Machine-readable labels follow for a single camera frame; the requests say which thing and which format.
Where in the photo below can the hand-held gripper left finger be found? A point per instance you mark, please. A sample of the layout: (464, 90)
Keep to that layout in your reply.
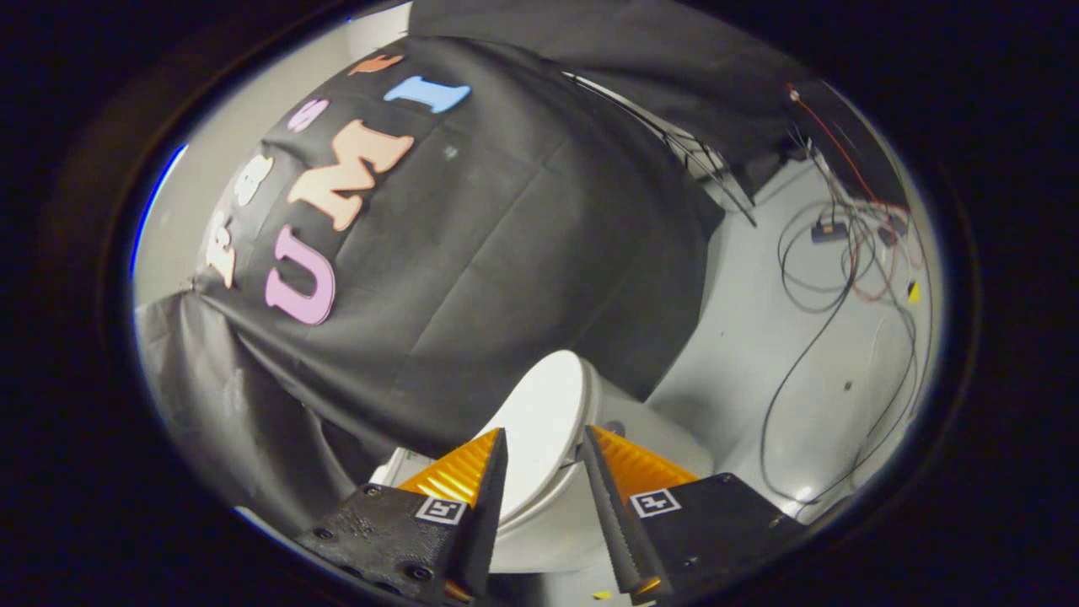
(489, 514)

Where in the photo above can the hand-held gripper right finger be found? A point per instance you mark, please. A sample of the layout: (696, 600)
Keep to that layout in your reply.
(611, 514)

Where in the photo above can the yellow tape piece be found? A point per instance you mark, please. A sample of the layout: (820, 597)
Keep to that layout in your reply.
(914, 292)

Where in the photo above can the small black floor device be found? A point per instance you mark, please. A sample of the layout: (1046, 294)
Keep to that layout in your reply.
(829, 232)

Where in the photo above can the black backdrop cloth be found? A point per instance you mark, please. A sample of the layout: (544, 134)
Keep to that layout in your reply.
(506, 253)

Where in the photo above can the white toilet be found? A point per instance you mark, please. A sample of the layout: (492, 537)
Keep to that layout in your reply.
(657, 438)

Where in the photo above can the black tripod stand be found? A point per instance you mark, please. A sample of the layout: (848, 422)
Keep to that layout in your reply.
(700, 164)

